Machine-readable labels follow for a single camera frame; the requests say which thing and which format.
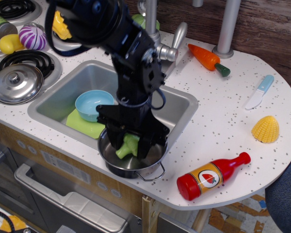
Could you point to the yellow toy corn piece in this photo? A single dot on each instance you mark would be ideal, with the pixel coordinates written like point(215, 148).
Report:
point(266, 130)

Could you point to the small steel pot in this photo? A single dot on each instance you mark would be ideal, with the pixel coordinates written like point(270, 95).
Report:
point(149, 169)

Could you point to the yellow toy bell pepper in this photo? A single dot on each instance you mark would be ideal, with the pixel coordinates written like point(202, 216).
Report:
point(59, 27)

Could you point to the green label toy can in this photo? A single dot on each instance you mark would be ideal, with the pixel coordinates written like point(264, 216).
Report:
point(6, 28)

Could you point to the steel sink basin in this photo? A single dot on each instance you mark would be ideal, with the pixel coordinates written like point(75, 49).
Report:
point(54, 106)

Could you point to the toy oven door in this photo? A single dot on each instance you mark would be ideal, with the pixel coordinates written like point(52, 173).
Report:
point(63, 203)

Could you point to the blue white toy knife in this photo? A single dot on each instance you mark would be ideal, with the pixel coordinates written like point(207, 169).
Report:
point(257, 96)

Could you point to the blue fabric chair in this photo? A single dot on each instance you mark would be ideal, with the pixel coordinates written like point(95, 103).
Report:
point(278, 201)

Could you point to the stove burner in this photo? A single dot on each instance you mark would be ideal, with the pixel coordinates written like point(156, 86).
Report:
point(20, 12)
point(64, 45)
point(47, 63)

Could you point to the green toy cabbage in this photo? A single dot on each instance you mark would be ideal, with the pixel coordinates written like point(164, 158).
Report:
point(141, 20)

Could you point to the yellow toy on floor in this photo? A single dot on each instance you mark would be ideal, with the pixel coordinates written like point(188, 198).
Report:
point(17, 223)

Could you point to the purple striped toy onion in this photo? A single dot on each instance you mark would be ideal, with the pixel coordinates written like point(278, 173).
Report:
point(32, 38)

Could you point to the steel pot lid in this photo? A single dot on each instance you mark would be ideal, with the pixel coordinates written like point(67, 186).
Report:
point(19, 83)

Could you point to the front left stove burner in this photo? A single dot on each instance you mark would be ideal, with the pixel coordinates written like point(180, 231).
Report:
point(47, 63)

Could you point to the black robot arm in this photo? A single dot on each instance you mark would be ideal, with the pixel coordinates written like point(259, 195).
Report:
point(106, 24)

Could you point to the orange toy carrot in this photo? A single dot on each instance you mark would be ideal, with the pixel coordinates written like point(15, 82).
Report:
point(209, 60)

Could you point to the rear left stove burner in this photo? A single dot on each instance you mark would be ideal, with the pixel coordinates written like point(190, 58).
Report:
point(20, 12)

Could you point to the silver toy faucet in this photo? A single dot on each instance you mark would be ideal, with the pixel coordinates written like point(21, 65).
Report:
point(167, 54)

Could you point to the green toy broccoli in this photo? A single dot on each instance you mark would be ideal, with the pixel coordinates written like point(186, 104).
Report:
point(129, 146)

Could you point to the blue plastic bowl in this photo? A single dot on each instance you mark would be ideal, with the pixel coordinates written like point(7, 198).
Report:
point(87, 102)

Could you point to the green plastic plate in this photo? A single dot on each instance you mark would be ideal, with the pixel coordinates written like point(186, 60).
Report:
point(91, 129)

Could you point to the rear right stove burner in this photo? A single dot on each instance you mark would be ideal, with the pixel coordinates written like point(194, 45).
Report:
point(64, 45)

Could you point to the red ketchup bottle toy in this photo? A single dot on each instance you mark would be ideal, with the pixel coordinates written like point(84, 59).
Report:
point(209, 176)

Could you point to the yellow toy lemon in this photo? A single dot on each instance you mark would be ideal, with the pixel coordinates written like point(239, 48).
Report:
point(10, 44)

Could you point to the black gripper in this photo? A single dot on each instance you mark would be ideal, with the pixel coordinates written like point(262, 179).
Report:
point(138, 120)

